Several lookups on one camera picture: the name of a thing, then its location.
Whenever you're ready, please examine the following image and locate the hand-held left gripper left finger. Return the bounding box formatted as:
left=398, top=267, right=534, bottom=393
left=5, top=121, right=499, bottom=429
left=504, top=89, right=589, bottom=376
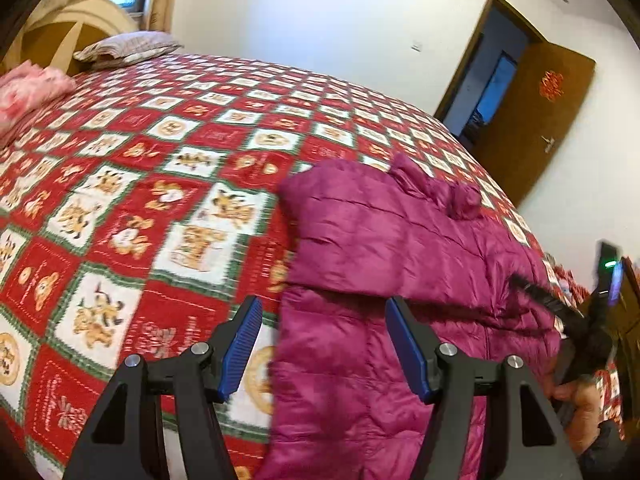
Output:
left=62, top=295, right=264, bottom=480

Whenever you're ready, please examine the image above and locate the red paper door decoration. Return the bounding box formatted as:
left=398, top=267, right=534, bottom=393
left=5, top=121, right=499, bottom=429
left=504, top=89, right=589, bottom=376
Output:
left=539, top=71, right=565, bottom=103

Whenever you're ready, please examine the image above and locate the brown wooden door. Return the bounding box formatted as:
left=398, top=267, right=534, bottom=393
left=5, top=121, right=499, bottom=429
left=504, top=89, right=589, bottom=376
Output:
left=475, top=41, right=597, bottom=208

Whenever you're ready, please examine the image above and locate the striped pillow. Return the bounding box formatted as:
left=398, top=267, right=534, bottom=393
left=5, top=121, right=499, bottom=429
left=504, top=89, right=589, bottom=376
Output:
left=74, top=31, right=185, bottom=71

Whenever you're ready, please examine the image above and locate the pink floral quilt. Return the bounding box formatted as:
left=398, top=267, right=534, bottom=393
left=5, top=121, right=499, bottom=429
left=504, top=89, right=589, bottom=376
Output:
left=0, top=62, right=77, bottom=148

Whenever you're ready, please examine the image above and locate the cream and wood headboard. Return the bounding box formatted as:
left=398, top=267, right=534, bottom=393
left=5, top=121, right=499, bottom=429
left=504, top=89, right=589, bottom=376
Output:
left=0, top=0, right=141, bottom=78

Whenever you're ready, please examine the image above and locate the person's right hand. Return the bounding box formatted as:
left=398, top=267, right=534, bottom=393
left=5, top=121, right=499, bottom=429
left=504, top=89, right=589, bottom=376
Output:
left=542, top=377, right=603, bottom=457

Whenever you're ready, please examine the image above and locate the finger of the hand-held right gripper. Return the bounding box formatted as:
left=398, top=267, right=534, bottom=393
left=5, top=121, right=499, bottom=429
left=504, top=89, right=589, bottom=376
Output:
left=510, top=272, right=587, bottom=333

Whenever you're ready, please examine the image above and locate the red checkered printed bed blanket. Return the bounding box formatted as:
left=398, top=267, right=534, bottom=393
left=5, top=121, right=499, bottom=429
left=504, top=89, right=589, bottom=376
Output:
left=0, top=52, right=623, bottom=480

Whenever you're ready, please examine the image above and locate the person's right forearm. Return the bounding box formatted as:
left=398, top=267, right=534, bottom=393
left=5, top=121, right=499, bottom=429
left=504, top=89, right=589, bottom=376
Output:
left=575, top=419, right=633, bottom=480

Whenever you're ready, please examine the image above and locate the wooden cabinet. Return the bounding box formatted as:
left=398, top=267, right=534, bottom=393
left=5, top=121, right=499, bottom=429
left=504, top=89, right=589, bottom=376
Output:
left=617, top=257, right=640, bottom=426

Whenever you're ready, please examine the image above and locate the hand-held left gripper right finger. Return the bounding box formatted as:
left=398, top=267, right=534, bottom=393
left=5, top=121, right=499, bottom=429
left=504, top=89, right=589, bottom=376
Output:
left=385, top=296, right=583, bottom=480

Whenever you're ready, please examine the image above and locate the brown door frame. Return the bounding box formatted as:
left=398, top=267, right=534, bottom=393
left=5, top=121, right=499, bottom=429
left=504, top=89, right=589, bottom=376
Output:
left=434, top=0, right=546, bottom=136

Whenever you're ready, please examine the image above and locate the magenta down jacket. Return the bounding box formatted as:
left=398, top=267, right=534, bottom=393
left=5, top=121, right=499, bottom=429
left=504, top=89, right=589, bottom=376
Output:
left=255, top=152, right=568, bottom=480

